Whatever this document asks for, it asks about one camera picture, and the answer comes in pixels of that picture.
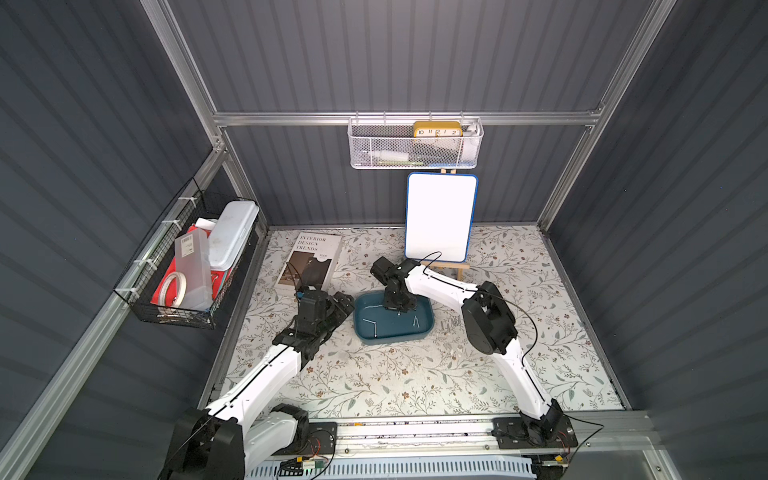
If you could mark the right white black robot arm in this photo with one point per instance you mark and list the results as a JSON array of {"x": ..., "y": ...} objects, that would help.
[{"x": 490, "y": 326}]

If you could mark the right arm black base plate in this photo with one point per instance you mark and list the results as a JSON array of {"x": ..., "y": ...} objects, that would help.
[{"x": 518, "y": 432}]

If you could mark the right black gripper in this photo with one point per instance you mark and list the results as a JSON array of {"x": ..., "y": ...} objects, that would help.
[{"x": 395, "y": 297}]

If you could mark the white plastic case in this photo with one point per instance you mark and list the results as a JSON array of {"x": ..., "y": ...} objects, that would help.
[{"x": 228, "y": 237}]

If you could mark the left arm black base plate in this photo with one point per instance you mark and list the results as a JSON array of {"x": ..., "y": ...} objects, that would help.
[{"x": 312, "y": 438}]

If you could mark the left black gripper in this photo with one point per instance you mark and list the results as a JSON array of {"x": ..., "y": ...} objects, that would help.
[{"x": 335, "y": 306}]

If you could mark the white marker pen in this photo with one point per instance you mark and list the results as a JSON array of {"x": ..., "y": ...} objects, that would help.
[{"x": 389, "y": 157}]

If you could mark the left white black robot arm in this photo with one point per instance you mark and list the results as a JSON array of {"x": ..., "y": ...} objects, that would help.
[{"x": 226, "y": 439}]

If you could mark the aluminium front rail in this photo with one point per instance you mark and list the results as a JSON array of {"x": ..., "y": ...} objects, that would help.
[{"x": 470, "y": 434}]

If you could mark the white wire mesh basket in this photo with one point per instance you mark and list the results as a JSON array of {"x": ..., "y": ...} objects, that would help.
[{"x": 365, "y": 135}]

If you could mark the wooden easel stand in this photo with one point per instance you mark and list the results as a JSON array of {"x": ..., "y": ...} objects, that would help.
[{"x": 459, "y": 267}]

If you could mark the yellow clock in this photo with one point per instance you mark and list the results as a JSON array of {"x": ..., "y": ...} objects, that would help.
[{"x": 437, "y": 129}]

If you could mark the white board with blue frame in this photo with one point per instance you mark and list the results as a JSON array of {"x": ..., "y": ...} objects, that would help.
[{"x": 439, "y": 215}]

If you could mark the teal plastic storage tray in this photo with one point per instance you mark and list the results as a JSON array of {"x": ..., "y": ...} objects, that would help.
[{"x": 375, "y": 325}]

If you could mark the translucent plastic container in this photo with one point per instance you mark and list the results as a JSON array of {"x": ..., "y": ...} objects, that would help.
[{"x": 192, "y": 259}]

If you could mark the black wire wall basket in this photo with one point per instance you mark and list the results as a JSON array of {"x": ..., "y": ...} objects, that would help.
[{"x": 136, "y": 291}]

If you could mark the interior design trends book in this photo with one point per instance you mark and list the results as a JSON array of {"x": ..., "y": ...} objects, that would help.
[{"x": 311, "y": 263}]

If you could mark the white tape roll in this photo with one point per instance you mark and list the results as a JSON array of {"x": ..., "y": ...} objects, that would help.
[{"x": 172, "y": 290}]

